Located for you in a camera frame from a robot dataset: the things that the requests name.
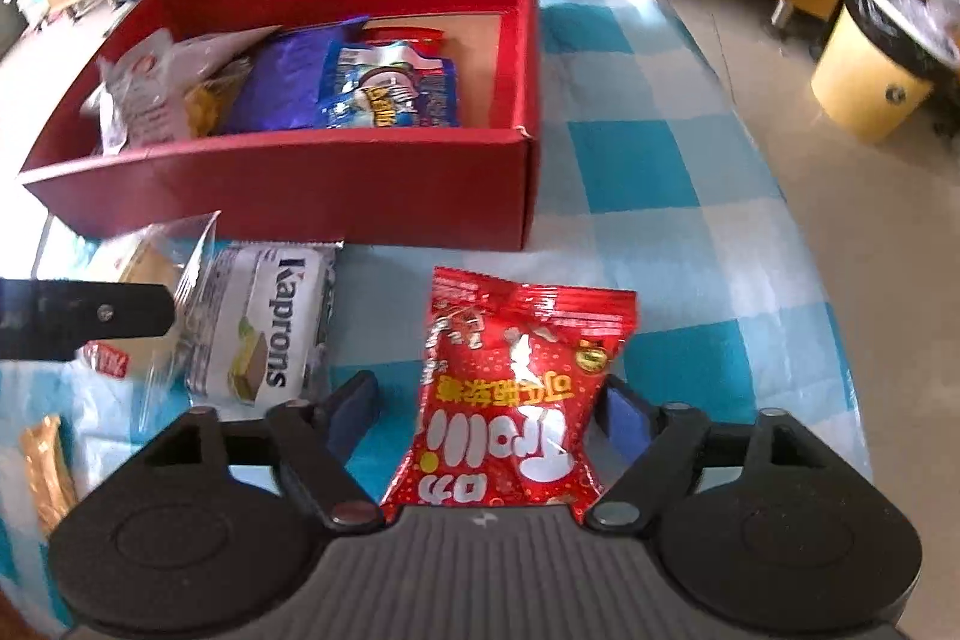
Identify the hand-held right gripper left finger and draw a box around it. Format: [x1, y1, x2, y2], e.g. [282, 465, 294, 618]
[142, 370, 383, 531]

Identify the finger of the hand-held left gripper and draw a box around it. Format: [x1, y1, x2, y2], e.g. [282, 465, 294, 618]
[0, 278, 176, 362]

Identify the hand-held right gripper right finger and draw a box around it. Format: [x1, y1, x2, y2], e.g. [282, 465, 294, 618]
[585, 374, 830, 531]

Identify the cream bun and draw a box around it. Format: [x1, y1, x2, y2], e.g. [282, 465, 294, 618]
[37, 211, 223, 438]

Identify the red candy packet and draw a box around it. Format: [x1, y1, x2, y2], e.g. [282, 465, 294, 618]
[379, 265, 638, 525]

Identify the clear packet with black print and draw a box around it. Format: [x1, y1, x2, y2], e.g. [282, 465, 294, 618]
[82, 26, 282, 155]

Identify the red cardboard box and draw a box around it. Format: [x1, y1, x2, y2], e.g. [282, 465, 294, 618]
[19, 0, 541, 253]

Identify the purple snack packet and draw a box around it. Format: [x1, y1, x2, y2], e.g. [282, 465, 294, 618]
[217, 16, 372, 136]

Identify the blue and white snack packet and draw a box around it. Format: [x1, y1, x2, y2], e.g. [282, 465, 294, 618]
[319, 40, 463, 131]

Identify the white wafer packet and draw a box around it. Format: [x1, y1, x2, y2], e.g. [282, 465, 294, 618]
[184, 239, 343, 408]

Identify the gold snack packet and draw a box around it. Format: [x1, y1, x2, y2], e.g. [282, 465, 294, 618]
[19, 413, 80, 536]

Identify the yellow snack packet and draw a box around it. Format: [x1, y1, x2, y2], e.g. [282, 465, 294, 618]
[184, 56, 253, 139]

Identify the blue white checkered tablecloth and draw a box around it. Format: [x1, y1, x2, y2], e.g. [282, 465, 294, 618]
[0, 0, 875, 611]

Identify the flat red snack packet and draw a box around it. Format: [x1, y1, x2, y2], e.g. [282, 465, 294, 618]
[364, 26, 448, 58]

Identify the yellow trash bin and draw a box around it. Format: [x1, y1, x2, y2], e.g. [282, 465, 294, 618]
[810, 0, 960, 145]

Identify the black bin liner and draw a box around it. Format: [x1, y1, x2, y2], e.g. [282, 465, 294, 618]
[847, 0, 960, 86]

